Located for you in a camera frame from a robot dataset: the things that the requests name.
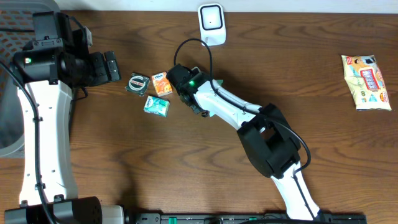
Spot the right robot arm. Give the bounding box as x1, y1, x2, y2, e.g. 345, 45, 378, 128
166, 64, 320, 221

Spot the dark grey plastic basket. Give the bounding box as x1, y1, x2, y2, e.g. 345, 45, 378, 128
1, 0, 60, 159

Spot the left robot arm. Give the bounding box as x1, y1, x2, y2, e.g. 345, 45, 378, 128
4, 11, 128, 223

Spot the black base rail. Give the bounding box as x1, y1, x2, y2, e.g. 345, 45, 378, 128
124, 213, 368, 224

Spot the green Kleenex tissue pack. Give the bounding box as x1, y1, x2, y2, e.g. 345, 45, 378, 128
144, 96, 170, 117

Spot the white barcode scanner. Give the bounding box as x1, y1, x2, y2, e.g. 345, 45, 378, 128
198, 3, 226, 47

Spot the teal wet wipes pack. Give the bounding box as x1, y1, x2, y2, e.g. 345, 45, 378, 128
209, 80, 224, 117

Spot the white blue snack bag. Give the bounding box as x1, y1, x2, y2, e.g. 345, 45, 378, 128
341, 55, 392, 111

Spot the orange Kleenex tissue pack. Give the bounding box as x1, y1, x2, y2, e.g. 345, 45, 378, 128
151, 72, 172, 97

